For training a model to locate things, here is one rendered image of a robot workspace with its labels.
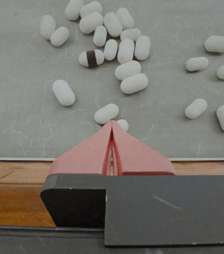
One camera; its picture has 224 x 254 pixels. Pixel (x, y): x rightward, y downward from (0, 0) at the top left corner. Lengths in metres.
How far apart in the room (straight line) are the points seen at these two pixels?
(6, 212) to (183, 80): 0.27
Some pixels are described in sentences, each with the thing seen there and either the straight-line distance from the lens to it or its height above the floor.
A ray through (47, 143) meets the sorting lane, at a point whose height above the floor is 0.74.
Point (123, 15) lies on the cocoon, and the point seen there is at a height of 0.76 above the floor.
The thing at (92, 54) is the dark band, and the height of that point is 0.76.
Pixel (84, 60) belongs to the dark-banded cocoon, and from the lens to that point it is 0.23.
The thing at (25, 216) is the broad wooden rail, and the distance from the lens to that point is 0.20.
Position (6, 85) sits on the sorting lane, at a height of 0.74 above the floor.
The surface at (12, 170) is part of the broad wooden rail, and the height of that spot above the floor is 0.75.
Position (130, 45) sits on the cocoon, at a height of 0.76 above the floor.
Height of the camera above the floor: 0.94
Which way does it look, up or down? 77 degrees down
